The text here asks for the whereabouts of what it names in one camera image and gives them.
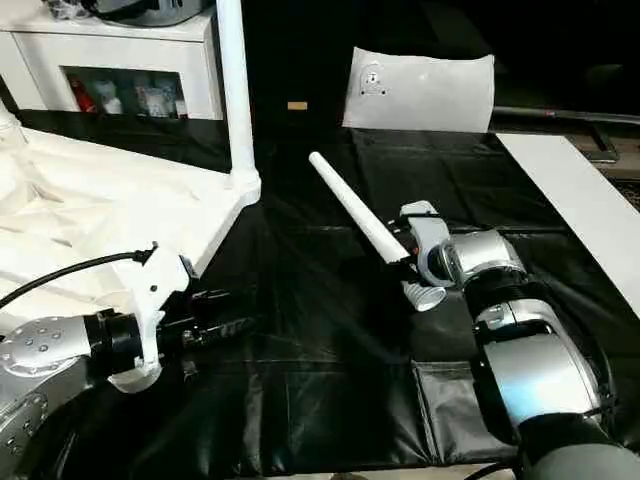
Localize white plastic table leg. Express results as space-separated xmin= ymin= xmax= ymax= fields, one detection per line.
xmin=308 ymin=152 xmax=448 ymax=312
xmin=0 ymin=97 xmax=29 ymax=146
xmin=214 ymin=0 xmax=262 ymax=206

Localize white plastic table top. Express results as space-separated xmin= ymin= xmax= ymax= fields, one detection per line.
xmin=0 ymin=124 xmax=262 ymax=321

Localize black work mat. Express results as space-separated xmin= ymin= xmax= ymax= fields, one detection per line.
xmin=0 ymin=107 xmax=640 ymax=476

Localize white flat board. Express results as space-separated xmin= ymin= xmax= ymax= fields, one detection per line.
xmin=494 ymin=132 xmax=640 ymax=319

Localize black horizontal bar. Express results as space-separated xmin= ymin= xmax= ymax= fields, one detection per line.
xmin=492 ymin=105 xmax=640 ymax=126

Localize black cabinet with gold label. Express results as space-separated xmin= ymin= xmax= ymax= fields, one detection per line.
xmin=239 ymin=0 xmax=361 ymax=131

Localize white cabinet with glass doors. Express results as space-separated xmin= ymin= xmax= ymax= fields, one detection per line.
xmin=0 ymin=0 xmax=224 ymax=121

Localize grey rounded container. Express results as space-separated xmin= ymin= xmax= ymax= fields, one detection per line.
xmin=94 ymin=0 xmax=216 ymax=27

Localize dark crumpled object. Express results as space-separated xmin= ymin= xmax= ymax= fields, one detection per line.
xmin=49 ymin=0 xmax=97 ymax=19

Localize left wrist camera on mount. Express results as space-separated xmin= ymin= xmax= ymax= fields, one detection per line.
xmin=107 ymin=242 xmax=194 ymax=396

